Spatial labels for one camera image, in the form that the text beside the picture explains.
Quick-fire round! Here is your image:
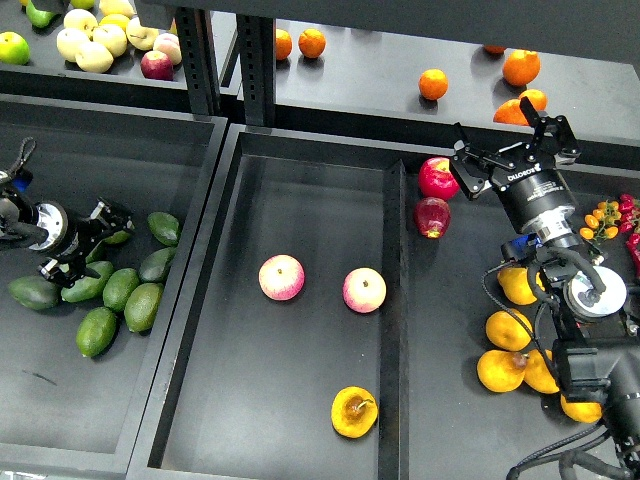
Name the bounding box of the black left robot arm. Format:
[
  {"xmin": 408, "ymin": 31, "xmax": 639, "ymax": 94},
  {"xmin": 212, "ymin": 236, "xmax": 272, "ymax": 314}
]
[{"xmin": 1, "ymin": 137, "xmax": 134, "ymax": 288}]

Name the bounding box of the orange on shelf centre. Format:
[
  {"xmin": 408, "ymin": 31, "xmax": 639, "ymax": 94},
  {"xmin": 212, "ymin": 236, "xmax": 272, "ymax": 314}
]
[{"xmin": 418, "ymin": 69, "xmax": 449, "ymax": 101}]

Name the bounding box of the yellow pear lower left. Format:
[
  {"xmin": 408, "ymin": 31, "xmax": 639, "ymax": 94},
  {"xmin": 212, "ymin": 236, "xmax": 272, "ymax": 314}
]
[{"xmin": 476, "ymin": 350, "xmax": 528, "ymax": 393}]

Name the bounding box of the pale yellow pear pile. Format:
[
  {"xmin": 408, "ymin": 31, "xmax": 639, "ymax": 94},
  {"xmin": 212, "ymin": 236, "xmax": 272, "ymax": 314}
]
[{"xmin": 56, "ymin": 1, "xmax": 182, "ymax": 73}]

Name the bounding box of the yellow pear lower right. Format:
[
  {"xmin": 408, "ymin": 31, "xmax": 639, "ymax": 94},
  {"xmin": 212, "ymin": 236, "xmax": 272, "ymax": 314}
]
[{"xmin": 560, "ymin": 395, "xmax": 602, "ymax": 424}]

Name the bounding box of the green apple on shelf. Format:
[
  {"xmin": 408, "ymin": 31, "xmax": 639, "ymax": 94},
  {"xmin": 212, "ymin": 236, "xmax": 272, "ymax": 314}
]
[{"xmin": 0, "ymin": 31, "xmax": 31, "ymax": 65}]

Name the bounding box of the black tray divider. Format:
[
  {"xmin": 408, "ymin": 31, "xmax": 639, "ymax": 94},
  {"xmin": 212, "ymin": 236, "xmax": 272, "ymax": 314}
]
[{"xmin": 377, "ymin": 161, "xmax": 409, "ymax": 479}]

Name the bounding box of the cherry tomato bunch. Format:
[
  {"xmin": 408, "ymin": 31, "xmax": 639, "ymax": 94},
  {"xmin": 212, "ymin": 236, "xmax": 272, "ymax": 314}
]
[{"xmin": 579, "ymin": 200, "xmax": 622, "ymax": 243}]

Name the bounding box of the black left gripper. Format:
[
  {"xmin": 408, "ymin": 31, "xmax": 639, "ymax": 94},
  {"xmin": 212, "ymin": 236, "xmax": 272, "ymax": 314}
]
[{"xmin": 27, "ymin": 198, "xmax": 134, "ymax": 288}]

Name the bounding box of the yellow pear stem up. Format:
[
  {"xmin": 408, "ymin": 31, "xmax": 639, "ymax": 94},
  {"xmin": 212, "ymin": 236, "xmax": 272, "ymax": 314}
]
[{"xmin": 330, "ymin": 386, "xmax": 379, "ymax": 439}]

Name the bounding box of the large orange right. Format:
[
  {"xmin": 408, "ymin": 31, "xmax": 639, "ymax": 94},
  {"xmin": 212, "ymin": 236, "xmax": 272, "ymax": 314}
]
[{"xmin": 502, "ymin": 49, "xmax": 541, "ymax": 87}]

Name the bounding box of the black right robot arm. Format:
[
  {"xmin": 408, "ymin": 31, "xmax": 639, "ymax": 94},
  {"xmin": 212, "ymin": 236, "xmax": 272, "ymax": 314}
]
[{"xmin": 450, "ymin": 99, "xmax": 639, "ymax": 479}]

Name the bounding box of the black shelf post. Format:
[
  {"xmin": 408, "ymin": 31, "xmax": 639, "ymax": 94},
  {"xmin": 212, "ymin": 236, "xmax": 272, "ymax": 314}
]
[{"xmin": 174, "ymin": 7, "xmax": 276, "ymax": 127}]

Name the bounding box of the pink apple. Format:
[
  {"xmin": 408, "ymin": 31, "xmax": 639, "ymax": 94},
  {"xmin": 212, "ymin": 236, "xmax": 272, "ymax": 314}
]
[
  {"xmin": 258, "ymin": 254, "xmax": 305, "ymax": 301},
  {"xmin": 342, "ymin": 267, "xmax": 387, "ymax": 314}
]

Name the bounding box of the green avocado pile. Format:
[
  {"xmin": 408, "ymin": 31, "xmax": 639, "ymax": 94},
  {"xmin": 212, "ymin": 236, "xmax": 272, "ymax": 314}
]
[{"xmin": 7, "ymin": 211, "xmax": 181, "ymax": 332}]

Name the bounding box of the yellow pear lower middle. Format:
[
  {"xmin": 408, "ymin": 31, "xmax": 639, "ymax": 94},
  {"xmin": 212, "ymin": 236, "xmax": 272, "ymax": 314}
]
[{"xmin": 524, "ymin": 349, "xmax": 559, "ymax": 394}]

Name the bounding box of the pink apple left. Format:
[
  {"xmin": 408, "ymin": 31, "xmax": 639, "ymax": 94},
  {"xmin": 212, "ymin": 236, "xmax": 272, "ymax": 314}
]
[{"xmin": 258, "ymin": 254, "xmax": 305, "ymax": 301}]

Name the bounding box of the orange behind post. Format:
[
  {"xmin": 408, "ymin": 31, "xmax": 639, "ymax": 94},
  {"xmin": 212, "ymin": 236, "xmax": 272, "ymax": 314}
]
[{"xmin": 275, "ymin": 28, "xmax": 293, "ymax": 61}]

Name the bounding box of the pink apple right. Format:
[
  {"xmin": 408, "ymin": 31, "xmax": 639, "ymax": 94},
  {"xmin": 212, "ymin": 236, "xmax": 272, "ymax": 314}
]
[{"xmin": 342, "ymin": 267, "xmax": 387, "ymax": 314}]

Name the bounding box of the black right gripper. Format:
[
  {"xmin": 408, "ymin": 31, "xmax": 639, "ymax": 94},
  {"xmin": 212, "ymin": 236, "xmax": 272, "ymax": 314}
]
[{"xmin": 449, "ymin": 97, "xmax": 581, "ymax": 235}]

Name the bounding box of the bright red apple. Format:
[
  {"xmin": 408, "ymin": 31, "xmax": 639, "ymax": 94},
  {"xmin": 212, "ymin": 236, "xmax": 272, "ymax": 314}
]
[{"xmin": 418, "ymin": 157, "xmax": 460, "ymax": 201}]

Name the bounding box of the orange right lower pair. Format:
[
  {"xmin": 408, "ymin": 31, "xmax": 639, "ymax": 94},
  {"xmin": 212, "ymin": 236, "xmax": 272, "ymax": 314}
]
[{"xmin": 493, "ymin": 89, "xmax": 548, "ymax": 126}]

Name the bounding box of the dark red apple on shelf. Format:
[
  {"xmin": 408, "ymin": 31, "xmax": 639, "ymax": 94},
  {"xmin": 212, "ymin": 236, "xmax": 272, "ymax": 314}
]
[{"xmin": 140, "ymin": 50, "xmax": 174, "ymax": 81}]

